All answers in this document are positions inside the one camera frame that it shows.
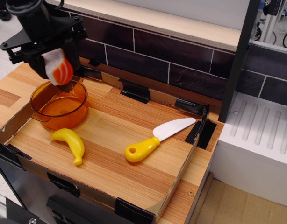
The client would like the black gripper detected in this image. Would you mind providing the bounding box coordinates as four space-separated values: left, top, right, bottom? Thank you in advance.
0 9 87 79

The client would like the salmon sushi toy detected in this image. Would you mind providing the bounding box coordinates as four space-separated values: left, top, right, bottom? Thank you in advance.
42 48 74 86

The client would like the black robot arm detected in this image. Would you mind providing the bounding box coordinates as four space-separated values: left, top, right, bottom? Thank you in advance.
0 0 87 79

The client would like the orange transparent pot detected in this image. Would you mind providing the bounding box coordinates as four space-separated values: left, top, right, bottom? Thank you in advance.
30 76 89 131

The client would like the cardboard fence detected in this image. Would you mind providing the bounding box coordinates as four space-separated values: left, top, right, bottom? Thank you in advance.
0 64 221 224

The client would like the black office chair wheel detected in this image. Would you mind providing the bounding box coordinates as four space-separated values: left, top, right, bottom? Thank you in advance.
0 8 11 21

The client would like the yellow toy banana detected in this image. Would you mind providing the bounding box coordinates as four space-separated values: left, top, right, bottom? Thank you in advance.
52 128 85 166

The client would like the wooden shelf board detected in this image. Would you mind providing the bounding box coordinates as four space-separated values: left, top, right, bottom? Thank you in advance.
52 0 242 52

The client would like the white toy sink drainboard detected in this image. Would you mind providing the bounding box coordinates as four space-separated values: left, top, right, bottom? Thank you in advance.
210 93 287 206

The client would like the yellow handled toy knife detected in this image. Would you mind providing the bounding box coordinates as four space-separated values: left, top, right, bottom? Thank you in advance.
124 118 196 163

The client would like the black shelf post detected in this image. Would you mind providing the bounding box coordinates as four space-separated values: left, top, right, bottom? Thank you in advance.
218 0 260 123

